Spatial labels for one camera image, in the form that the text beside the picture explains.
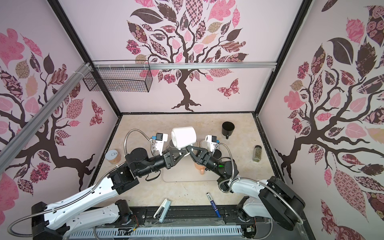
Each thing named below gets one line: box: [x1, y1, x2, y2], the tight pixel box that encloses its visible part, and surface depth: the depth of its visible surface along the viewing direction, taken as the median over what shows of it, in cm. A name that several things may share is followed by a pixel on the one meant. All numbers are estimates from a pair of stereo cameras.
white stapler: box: [153, 198, 172, 223], surface depth 75 cm
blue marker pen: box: [206, 192, 221, 218], surface depth 77 cm
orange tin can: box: [105, 149, 122, 165], surface depth 92 cm
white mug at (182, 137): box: [171, 126, 197, 149], surface depth 63 cm
